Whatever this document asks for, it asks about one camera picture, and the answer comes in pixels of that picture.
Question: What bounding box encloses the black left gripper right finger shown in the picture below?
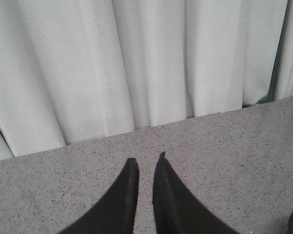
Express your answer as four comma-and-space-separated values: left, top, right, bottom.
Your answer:
152, 152, 237, 234

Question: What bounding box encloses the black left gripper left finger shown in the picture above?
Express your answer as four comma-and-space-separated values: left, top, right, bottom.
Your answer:
61, 158, 139, 234

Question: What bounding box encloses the grey white curtain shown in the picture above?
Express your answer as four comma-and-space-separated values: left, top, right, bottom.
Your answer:
0, 0, 293, 160

